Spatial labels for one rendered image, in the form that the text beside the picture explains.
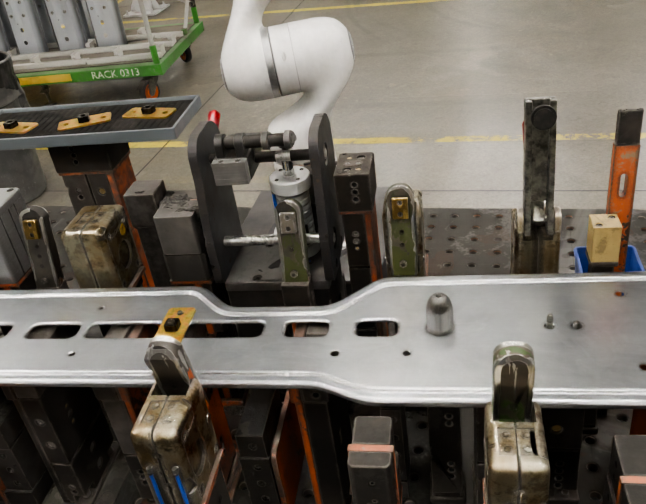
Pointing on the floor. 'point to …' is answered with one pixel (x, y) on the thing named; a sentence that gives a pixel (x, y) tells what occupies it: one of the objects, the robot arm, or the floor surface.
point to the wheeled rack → (165, 46)
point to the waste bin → (16, 161)
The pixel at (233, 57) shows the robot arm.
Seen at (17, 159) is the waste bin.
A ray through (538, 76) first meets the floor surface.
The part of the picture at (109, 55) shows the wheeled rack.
